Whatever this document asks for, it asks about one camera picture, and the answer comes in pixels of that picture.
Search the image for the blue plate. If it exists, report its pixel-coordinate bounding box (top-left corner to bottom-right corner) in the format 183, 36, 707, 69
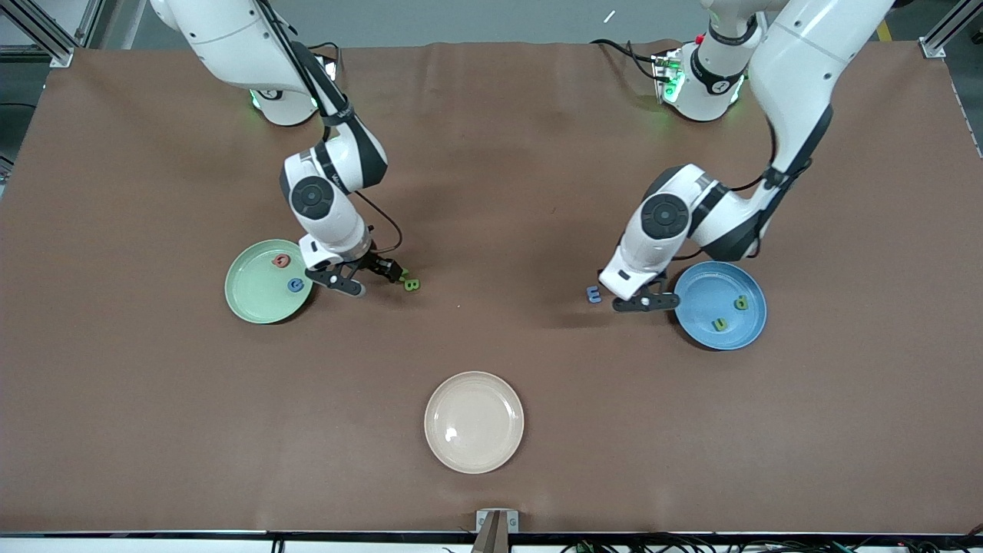
673, 261, 768, 352

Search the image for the light green plate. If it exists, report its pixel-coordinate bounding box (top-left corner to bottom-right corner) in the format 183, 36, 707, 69
224, 239, 315, 325

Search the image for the brown table mat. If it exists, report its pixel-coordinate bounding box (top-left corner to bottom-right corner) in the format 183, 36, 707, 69
0, 40, 983, 536

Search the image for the beige plate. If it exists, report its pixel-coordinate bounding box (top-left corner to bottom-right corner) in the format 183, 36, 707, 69
424, 371, 525, 475

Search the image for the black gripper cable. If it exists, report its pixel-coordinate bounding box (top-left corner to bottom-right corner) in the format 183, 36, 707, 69
257, 0, 404, 256
668, 115, 776, 262

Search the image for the black arm base cable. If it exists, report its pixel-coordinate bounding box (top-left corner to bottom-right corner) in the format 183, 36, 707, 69
590, 38, 661, 82

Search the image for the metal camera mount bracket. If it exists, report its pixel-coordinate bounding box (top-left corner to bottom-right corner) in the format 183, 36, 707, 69
472, 508, 521, 553

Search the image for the table edge rail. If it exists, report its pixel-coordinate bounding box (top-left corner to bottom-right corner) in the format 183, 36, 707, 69
0, 528, 983, 553

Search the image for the aluminium frame profile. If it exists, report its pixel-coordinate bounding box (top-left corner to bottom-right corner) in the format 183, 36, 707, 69
0, 0, 75, 68
919, 0, 983, 59
74, 0, 106, 48

